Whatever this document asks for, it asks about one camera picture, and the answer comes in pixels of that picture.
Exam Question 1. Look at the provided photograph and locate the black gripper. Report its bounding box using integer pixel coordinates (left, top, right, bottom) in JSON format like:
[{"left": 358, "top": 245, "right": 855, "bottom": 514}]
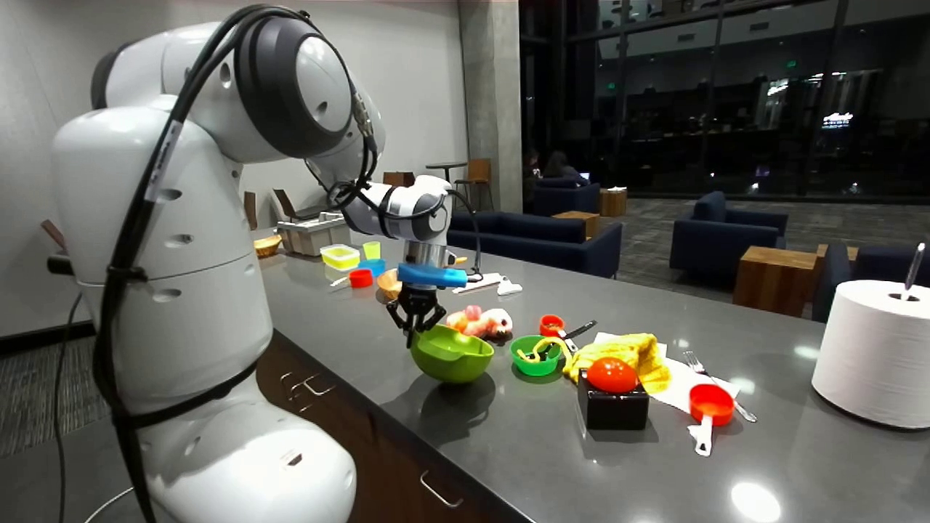
[{"left": 386, "top": 286, "right": 444, "bottom": 331}]

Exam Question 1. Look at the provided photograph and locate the light green bowl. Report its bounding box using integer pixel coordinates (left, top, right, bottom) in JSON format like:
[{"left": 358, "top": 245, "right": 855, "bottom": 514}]
[{"left": 412, "top": 325, "right": 495, "bottom": 385}]

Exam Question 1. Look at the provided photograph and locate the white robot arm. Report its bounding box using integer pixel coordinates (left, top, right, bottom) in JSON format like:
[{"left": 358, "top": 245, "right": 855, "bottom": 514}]
[{"left": 53, "top": 7, "right": 465, "bottom": 523}]

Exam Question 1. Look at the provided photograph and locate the yellow plastic container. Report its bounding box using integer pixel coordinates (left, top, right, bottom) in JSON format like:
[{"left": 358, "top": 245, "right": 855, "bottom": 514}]
[{"left": 319, "top": 245, "right": 361, "bottom": 272}]

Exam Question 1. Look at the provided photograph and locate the small green cup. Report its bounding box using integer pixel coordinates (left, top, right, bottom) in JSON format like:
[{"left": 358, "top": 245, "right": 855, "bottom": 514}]
[{"left": 511, "top": 338, "right": 563, "bottom": 381}]

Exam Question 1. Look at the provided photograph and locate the small red cup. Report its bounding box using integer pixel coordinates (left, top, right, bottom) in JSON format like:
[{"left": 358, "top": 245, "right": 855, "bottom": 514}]
[{"left": 538, "top": 314, "right": 567, "bottom": 338}]

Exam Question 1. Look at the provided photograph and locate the dark blue sofa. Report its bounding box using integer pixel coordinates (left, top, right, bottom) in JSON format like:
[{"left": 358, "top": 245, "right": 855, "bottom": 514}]
[{"left": 448, "top": 212, "right": 621, "bottom": 279}]

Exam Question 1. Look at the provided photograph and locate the metal tray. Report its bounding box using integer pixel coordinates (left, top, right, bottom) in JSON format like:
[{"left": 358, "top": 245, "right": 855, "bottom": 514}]
[{"left": 277, "top": 219, "right": 348, "bottom": 259}]

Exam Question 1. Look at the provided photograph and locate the red tomato ball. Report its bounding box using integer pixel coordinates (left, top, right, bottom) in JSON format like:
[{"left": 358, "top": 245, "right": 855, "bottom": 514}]
[{"left": 588, "top": 359, "right": 640, "bottom": 397}]

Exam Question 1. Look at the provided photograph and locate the black square box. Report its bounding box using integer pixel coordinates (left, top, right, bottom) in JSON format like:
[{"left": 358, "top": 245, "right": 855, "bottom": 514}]
[{"left": 579, "top": 385, "right": 649, "bottom": 431}]

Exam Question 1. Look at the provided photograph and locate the yellow cloth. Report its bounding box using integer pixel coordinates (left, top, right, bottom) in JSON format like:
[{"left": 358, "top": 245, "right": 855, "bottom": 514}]
[{"left": 563, "top": 334, "right": 672, "bottom": 397}]

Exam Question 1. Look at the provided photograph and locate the dark blue armchair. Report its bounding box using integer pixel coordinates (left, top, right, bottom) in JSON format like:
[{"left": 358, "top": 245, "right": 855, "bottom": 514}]
[{"left": 667, "top": 192, "right": 788, "bottom": 286}]

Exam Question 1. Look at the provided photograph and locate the red measuring cup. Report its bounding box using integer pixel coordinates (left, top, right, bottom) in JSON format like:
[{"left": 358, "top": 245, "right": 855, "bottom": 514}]
[{"left": 689, "top": 385, "right": 734, "bottom": 456}]

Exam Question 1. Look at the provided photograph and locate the wooden side table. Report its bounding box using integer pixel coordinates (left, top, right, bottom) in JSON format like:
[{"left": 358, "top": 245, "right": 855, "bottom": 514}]
[{"left": 733, "top": 248, "right": 816, "bottom": 318}]

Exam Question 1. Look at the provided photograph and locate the white paper towel roll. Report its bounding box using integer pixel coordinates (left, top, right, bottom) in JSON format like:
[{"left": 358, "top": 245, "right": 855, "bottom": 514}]
[{"left": 811, "top": 279, "right": 930, "bottom": 431}]

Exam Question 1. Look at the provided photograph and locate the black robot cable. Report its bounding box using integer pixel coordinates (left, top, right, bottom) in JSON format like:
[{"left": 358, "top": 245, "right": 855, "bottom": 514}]
[{"left": 89, "top": 4, "right": 384, "bottom": 523}]

